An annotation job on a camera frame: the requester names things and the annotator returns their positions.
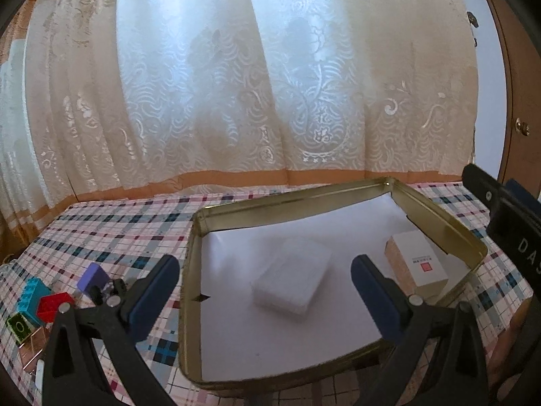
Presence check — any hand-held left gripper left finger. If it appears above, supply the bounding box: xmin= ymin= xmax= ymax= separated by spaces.
xmin=42 ymin=255 xmax=180 ymax=406

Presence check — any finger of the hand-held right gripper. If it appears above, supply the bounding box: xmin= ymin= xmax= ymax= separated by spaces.
xmin=462 ymin=163 xmax=537 ymax=216

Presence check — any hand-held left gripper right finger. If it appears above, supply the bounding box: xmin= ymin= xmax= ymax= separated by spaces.
xmin=351 ymin=255 xmax=489 ymax=406

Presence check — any black white hair clip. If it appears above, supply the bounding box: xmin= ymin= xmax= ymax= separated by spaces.
xmin=99 ymin=279 xmax=123 ymax=304

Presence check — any purple block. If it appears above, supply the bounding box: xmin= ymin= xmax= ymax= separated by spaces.
xmin=77 ymin=263 xmax=111 ymax=301

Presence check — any gold metal tin tray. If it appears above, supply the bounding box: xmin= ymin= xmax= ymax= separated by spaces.
xmin=178 ymin=177 xmax=489 ymax=387

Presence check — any red toy brick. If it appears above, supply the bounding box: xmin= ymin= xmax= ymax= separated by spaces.
xmin=37 ymin=292 xmax=75 ymax=326

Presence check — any copper box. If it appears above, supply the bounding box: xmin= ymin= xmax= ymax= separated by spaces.
xmin=19 ymin=326 xmax=55 ymax=370

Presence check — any green cartoon box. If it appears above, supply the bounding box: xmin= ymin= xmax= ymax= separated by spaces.
xmin=6 ymin=314 xmax=42 ymax=344

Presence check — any person's right hand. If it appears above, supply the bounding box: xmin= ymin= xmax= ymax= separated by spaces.
xmin=488 ymin=316 xmax=529 ymax=390

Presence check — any white box with red label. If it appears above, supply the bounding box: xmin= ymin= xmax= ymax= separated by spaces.
xmin=384 ymin=230 xmax=449 ymax=299

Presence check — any plaid tablecloth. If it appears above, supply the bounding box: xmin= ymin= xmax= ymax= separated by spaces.
xmin=0 ymin=180 xmax=537 ymax=406

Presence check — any white foam pad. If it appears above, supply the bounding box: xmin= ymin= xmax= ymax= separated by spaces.
xmin=251 ymin=237 xmax=332 ymax=316

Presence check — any teal toy brick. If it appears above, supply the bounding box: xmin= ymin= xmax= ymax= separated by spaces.
xmin=17 ymin=278 xmax=53 ymax=318

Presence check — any brown wooden door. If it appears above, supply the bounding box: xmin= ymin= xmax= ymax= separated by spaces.
xmin=471 ymin=0 xmax=541 ymax=204

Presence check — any metal flower curtain hook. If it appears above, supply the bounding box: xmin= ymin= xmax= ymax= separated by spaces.
xmin=467 ymin=10 xmax=479 ymax=47

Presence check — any cream patterned curtain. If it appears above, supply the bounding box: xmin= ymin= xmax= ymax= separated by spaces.
xmin=0 ymin=0 xmax=480 ymax=238

